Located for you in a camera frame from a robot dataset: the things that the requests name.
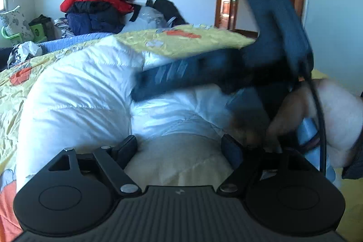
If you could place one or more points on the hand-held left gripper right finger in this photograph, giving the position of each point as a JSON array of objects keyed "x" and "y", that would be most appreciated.
[{"x": 233, "y": 152}]

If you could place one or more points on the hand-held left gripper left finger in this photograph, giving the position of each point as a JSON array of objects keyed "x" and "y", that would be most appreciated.
[{"x": 126, "y": 151}]

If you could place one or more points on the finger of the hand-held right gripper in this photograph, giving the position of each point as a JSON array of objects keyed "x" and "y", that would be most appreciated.
[{"x": 181, "y": 72}]

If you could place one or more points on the white down jacket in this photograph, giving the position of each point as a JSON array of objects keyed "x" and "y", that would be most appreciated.
[{"x": 85, "y": 83}]

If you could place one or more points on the person's right hand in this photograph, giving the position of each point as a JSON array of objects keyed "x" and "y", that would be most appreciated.
[{"x": 283, "y": 114}]

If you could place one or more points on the yellow floral blanket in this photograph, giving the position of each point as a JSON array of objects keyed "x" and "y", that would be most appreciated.
[{"x": 175, "y": 42}]

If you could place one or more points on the clear plastic bag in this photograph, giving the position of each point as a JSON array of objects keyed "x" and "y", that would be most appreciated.
[{"x": 150, "y": 18}]

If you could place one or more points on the black bag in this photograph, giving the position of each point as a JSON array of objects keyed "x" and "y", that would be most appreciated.
[{"x": 168, "y": 9}]

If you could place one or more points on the navy jacket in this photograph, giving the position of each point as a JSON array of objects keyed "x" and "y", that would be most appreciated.
[{"x": 93, "y": 18}]

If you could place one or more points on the blue knit blanket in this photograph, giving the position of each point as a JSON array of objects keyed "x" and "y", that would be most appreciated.
[{"x": 71, "y": 42}]

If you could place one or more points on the patterned grey garment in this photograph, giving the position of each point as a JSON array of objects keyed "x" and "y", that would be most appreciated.
[{"x": 63, "y": 28}]

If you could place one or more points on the white printed plastic bag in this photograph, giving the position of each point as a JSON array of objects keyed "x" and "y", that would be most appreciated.
[{"x": 24, "y": 50}]

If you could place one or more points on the green plastic stool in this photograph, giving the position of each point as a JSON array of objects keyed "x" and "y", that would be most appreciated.
[{"x": 38, "y": 32}]

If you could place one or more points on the dark cloth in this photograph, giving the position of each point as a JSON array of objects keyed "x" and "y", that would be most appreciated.
[{"x": 42, "y": 21}]

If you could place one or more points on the floral pillow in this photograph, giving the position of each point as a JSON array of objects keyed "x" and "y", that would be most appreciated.
[{"x": 14, "y": 21}]

